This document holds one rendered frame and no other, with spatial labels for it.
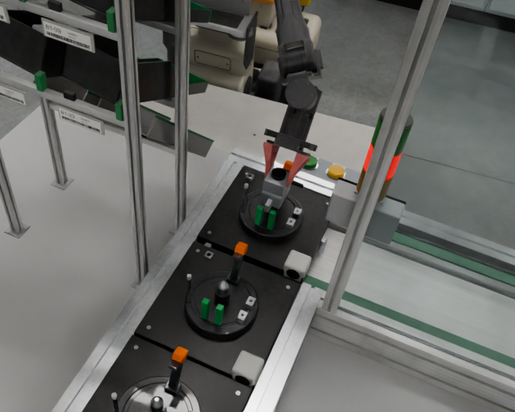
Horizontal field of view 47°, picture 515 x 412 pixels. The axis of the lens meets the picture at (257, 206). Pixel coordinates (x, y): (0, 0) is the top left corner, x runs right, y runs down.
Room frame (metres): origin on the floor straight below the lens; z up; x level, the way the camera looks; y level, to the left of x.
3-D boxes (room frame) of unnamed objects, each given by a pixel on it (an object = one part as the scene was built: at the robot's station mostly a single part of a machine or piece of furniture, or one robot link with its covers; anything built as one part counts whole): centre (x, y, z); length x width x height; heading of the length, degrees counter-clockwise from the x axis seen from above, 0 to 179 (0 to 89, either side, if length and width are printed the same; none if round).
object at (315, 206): (0.87, -0.03, 0.96); 0.24 x 0.24 x 0.02; 74
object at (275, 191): (0.86, -0.03, 1.08); 0.08 x 0.04 x 0.07; 164
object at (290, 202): (0.87, -0.03, 0.98); 0.14 x 0.14 x 0.02
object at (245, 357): (0.62, 0.04, 1.01); 0.24 x 0.24 x 0.13; 74
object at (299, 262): (0.75, -0.10, 0.97); 0.05 x 0.05 x 0.04; 74
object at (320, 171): (1.05, -0.17, 0.93); 0.21 x 0.07 x 0.06; 74
